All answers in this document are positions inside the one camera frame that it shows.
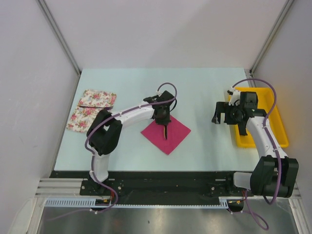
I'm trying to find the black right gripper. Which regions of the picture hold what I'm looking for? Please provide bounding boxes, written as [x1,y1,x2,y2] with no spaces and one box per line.
[212,101,243,125]

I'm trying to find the iridescent rainbow knife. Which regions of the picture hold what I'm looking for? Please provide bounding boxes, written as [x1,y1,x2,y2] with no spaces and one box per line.
[164,125,168,140]

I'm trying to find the pink paper napkin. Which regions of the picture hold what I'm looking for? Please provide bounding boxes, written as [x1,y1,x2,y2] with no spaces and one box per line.
[141,116,191,155]

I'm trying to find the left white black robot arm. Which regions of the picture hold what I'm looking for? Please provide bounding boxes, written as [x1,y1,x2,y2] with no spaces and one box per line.
[85,91,176,195]

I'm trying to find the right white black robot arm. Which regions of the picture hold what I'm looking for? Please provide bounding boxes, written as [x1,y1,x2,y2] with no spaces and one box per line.
[212,89,299,199]

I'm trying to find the yellow plastic bin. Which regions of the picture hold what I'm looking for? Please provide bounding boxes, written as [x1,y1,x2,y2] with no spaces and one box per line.
[233,87,289,148]

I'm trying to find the floral patterned tray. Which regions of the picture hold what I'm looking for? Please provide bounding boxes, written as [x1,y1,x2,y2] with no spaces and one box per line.
[66,89,117,133]

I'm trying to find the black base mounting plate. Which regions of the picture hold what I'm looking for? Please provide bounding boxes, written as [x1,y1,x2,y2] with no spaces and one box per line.
[50,170,254,198]

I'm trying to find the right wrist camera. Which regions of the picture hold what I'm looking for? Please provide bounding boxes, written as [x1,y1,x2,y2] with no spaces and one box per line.
[227,87,241,106]

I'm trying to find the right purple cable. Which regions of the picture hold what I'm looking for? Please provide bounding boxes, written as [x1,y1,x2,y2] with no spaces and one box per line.
[229,78,283,231]

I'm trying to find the purple cable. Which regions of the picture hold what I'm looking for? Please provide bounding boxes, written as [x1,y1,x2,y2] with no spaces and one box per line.
[229,78,283,231]
[46,82,178,221]

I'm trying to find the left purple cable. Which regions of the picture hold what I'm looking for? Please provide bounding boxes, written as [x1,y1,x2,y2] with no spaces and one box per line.
[46,82,178,221]

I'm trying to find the white slotted cable duct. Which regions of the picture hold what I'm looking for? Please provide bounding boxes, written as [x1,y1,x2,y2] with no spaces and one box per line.
[44,197,229,209]

